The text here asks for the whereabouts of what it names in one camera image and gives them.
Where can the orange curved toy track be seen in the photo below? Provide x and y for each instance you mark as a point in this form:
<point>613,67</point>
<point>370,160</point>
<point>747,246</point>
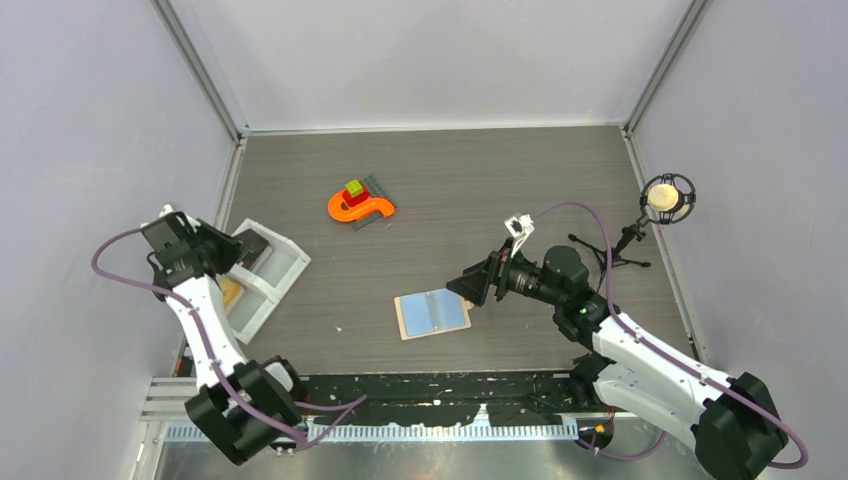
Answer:
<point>339,212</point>

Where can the orange card in tray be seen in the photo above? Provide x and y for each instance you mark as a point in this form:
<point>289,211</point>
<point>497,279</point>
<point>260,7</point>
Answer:
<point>231,290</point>

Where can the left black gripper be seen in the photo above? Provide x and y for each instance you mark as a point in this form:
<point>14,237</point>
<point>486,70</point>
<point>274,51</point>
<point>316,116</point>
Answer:
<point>230,246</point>

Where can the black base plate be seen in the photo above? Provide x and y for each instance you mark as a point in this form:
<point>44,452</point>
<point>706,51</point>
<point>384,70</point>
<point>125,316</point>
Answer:
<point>510,398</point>

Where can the red toy block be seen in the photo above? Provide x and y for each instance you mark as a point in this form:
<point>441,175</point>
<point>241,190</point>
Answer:
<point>350,202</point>

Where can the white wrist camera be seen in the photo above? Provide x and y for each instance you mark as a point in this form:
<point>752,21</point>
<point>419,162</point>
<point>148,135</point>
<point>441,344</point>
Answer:
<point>168,209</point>
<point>520,227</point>

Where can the tan card holder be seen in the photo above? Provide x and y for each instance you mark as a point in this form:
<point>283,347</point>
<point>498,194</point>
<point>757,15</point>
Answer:
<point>430,313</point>

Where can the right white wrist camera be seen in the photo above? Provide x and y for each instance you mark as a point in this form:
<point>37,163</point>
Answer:
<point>520,227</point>

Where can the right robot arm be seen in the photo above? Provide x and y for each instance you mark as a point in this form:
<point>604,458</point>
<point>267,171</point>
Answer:
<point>728,422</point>

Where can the white slotted cable duct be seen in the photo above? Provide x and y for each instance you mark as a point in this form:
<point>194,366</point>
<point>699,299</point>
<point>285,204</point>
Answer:
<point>476,431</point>

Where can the grey studded baseplate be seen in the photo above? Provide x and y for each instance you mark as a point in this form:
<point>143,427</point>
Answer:
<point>376,190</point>

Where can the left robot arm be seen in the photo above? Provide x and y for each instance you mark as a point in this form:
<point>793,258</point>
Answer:
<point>242,406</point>

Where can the black credit card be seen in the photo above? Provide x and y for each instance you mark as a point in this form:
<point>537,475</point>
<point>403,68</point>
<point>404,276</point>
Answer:
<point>254,251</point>

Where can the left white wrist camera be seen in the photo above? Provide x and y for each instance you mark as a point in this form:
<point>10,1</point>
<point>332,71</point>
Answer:
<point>168,209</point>

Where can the microphone on tripod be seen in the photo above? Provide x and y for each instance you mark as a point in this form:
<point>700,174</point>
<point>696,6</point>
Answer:
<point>666,199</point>

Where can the green toy block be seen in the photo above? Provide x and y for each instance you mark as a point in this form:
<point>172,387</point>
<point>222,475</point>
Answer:
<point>354,188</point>

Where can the white divided tray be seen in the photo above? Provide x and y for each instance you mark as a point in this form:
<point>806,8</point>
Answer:
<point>267,285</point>

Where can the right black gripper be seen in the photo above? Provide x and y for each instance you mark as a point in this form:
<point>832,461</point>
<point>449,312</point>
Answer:
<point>495,271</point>

